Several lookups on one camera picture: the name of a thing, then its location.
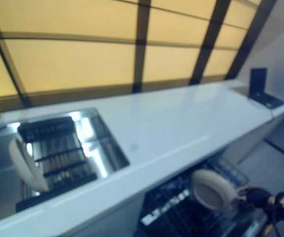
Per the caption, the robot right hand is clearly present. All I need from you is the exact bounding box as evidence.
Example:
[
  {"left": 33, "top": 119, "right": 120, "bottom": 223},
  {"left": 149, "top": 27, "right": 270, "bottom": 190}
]
[{"left": 232, "top": 187, "right": 274, "bottom": 212}]

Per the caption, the beige round plate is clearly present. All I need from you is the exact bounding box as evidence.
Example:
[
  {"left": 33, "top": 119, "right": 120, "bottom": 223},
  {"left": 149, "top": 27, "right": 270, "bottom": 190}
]
[
  {"left": 8, "top": 137, "right": 50, "bottom": 193},
  {"left": 189, "top": 168, "right": 237, "bottom": 220}
]

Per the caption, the black open laptop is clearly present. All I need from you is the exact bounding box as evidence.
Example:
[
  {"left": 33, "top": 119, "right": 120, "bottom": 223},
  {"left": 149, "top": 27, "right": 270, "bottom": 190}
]
[{"left": 247, "top": 67, "right": 284, "bottom": 110}]

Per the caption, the white kitchen cabinet door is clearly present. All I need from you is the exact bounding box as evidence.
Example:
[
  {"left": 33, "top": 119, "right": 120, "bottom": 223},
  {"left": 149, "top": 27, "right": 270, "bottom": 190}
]
[{"left": 64, "top": 194, "right": 145, "bottom": 237}]

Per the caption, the stainless steel kitchen sink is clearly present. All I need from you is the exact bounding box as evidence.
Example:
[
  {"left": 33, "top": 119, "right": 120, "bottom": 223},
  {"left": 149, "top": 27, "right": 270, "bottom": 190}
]
[{"left": 0, "top": 107, "right": 130, "bottom": 199}]

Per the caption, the black sink dish rack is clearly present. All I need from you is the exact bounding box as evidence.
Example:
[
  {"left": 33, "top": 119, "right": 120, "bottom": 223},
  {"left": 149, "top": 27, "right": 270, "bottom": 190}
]
[{"left": 15, "top": 117, "right": 98, "bottom": 213}]

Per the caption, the black wire dishwasher rack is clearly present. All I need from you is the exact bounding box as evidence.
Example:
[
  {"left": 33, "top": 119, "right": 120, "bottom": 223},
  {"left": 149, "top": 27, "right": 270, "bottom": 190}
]
[{"left": 136, "top": 157, "right": 269, "bottom": 237}]

